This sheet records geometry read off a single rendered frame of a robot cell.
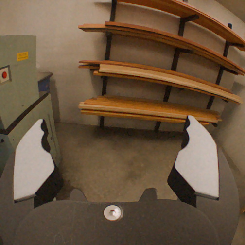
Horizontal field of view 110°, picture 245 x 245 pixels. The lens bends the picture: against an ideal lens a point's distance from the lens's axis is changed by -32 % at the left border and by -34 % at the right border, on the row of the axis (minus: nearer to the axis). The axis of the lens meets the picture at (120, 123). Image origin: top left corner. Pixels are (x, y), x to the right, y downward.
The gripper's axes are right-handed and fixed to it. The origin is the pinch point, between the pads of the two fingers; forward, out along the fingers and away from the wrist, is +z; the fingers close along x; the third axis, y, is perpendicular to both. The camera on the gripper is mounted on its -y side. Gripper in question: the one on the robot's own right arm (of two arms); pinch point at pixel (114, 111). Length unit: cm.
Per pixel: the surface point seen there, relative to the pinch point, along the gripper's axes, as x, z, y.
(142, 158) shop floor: 33, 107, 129
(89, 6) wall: -36, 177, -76
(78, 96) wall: -62, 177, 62
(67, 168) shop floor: -63, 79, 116
